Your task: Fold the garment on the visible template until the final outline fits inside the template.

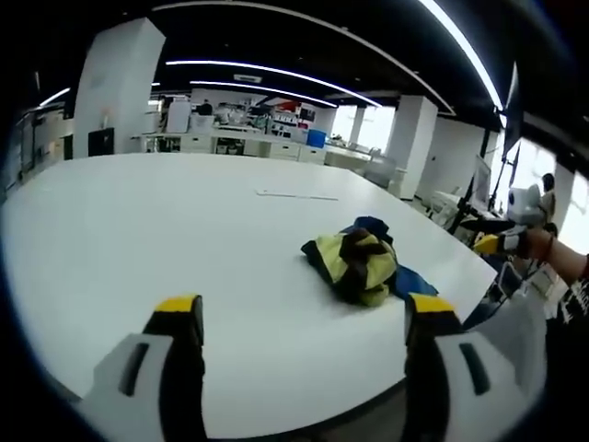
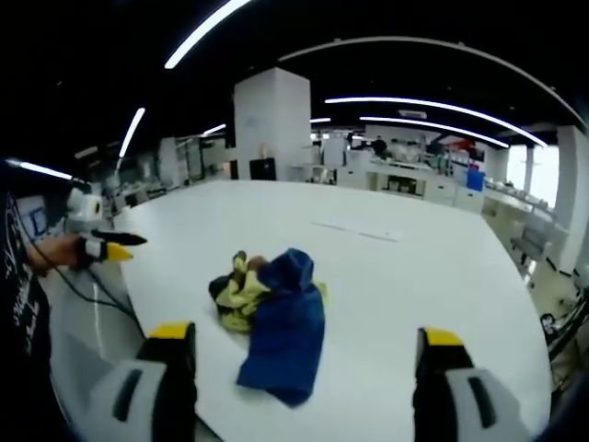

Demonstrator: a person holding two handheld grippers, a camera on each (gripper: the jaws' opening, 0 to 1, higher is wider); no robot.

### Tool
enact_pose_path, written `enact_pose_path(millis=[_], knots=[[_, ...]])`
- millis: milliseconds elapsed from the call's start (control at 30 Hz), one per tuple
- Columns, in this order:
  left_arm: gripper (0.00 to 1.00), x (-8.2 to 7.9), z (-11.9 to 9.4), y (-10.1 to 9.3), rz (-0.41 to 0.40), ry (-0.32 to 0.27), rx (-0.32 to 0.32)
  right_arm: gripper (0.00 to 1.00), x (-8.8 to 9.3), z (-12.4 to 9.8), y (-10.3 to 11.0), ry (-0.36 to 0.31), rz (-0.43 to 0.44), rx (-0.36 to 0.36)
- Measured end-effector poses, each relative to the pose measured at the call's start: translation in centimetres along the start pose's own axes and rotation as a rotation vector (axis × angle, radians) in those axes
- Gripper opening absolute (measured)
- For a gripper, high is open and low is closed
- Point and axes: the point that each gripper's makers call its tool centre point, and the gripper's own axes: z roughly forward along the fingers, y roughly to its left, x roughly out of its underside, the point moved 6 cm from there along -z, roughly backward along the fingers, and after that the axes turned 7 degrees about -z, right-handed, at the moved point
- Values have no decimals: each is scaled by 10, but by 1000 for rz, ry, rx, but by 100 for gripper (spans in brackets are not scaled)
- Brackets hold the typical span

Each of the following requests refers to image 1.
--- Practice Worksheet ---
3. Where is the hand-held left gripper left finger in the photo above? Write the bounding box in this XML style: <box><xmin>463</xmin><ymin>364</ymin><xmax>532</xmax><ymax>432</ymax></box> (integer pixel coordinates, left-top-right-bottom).
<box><xmin>80</xmin><ymin>293</ymin><xmax>207</xmax><ymax>442</ymax></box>

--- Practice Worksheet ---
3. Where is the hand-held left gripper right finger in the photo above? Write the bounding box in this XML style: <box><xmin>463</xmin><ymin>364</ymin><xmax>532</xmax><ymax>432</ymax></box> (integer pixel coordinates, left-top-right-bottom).
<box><xmin>402</xmin><ymin>292</ymin><xmax>531</xmax><ymax>442</ymax></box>

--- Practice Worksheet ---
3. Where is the yellow black blue garment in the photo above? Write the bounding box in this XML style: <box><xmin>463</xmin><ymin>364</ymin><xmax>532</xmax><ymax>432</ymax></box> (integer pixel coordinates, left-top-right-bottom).
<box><xmin>300</xmin><ymin>215</ymin><xmax>439</xmax><ymax>308</ymax></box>

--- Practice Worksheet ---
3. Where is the thin white template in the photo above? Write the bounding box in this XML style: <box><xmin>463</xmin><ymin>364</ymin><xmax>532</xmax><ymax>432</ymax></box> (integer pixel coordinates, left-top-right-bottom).
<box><xmin>255</xmin><ymin>188</ymin><xmax>341</xmax><ymax>203</ymax></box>

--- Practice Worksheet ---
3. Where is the person's right hand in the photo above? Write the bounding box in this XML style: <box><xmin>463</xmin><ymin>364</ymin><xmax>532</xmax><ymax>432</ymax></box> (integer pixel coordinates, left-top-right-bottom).
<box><xmin>518</xmin><ymin>227</ymin><xmax>553</xmax><ymax>262</ymax></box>

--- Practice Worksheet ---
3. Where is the person's light grey clothing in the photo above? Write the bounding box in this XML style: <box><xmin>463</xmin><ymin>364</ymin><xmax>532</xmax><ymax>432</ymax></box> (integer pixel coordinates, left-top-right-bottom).
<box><xmin>464</xmin><ymin>285</ymin><xmax>549</xmax><ymax>401</ymax></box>

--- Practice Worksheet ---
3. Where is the black panel on stand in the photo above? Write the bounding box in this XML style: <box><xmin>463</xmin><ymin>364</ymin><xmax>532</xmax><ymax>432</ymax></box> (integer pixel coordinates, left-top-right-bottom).
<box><xmin>501</xmin><ymin>59</ymin><xmax>525</xmax><ymax>160</ymax></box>

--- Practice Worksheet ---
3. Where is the person's black printed shirt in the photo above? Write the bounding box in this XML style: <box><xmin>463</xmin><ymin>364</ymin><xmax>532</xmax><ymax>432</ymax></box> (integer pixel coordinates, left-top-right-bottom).
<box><xmin>554</xmin><ymin>274</ymin><xmax>589</xmax><ymax>332</ymax></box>

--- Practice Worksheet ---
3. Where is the slim white pillar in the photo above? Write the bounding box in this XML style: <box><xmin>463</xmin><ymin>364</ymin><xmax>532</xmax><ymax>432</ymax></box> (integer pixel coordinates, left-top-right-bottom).
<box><xmin>385</xmin><ymin>94</ymin><xmax>439</xmax><ymax>200</ymax></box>

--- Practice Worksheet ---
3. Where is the long ceiling light strip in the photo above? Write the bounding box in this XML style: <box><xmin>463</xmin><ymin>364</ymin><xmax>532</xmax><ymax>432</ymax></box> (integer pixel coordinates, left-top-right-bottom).
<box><xmin>418</xmin><ymin>0</ymin><xmax>507</xmax><ymax>114</ymax></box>

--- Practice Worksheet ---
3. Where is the black box at pillar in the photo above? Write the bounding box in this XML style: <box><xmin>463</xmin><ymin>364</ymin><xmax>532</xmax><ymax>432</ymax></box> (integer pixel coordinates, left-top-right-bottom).
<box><xmin>87</xmin><ymin>127</ymin><xmax>115</xmax><ymax>158</ymax></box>

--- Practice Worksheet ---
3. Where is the row of white cabinets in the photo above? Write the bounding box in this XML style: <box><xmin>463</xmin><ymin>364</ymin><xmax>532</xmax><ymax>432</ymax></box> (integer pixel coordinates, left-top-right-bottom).
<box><xmin>131</xmin><ymin>126</ymin><xmax>329</xmax><ymax>163</ymax></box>

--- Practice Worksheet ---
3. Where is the curved ceiling light strip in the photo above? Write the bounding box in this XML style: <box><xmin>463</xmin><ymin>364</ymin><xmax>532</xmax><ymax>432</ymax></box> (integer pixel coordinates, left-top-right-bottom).
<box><xmin>164</xmin><ymin>58</ymin><xmax>383</xmax><ymax>110</ymax></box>

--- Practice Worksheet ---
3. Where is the wide white pillar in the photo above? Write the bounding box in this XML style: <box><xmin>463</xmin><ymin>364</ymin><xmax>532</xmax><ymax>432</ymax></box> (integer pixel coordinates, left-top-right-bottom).
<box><xmin>72</xmin><ymin>17</ymin><xmax>167</xmax><ymax>160</ymax></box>

